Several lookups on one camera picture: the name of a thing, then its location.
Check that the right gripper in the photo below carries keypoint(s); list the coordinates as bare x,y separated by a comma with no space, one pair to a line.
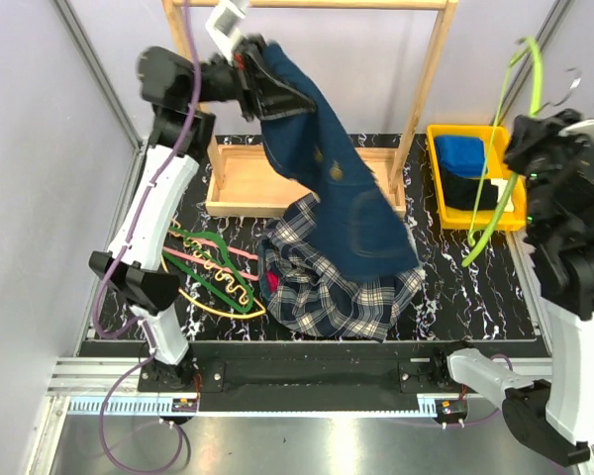
533,134

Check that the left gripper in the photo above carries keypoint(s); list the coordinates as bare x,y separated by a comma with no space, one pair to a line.
295,99

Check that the navy blue garment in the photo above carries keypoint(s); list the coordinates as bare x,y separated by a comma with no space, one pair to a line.
356,228

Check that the pink hanger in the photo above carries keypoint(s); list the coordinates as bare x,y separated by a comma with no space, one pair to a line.
208,262

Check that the dark green hanger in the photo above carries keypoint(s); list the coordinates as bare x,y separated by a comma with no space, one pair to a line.
213,267

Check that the red garment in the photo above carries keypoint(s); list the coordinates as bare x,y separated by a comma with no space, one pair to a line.
271,281

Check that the cream yellow hanger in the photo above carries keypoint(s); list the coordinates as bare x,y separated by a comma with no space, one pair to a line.
218,277

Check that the plaid skirt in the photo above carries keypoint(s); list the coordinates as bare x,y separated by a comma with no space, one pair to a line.
314,299

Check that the white pleated skirt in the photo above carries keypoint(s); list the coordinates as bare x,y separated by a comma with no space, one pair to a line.
285,232

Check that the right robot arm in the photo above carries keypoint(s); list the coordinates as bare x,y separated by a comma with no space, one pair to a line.
555,417

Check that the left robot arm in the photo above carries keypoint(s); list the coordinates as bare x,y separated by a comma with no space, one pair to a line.
178,142

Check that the yellow plastic bin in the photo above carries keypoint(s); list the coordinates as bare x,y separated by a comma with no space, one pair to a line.
495,142

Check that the blue cloth in bin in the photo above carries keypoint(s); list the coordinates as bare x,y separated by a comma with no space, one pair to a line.
460,155

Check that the black and white item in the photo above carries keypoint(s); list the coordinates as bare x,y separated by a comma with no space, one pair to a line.
462,193

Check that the wooden clothes rack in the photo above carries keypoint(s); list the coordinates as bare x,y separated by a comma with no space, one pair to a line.
243,184

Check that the clear blue plastic basin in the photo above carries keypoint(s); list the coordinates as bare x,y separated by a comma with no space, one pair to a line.
262,275

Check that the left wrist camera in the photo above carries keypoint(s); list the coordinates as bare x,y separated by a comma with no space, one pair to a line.
223,26

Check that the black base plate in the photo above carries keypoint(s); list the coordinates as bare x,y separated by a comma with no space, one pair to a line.
303,377

